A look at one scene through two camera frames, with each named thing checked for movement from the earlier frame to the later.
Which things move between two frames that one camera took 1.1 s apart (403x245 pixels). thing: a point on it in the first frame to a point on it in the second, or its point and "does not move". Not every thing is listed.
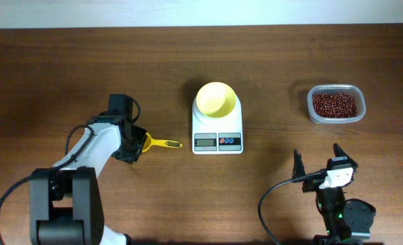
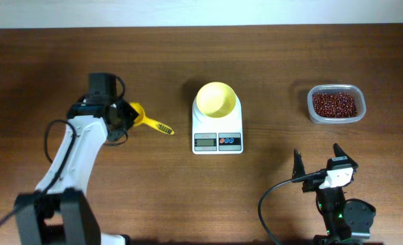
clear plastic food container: x=329 y=103 does not move
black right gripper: x=314 y=184 does not move
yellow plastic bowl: x=216 y=100 does not move
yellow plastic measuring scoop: x=149 y=141 to x=141 y=119
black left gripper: x=135 y=146 to x=129 y=113
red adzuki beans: x=334 y=105 does not move
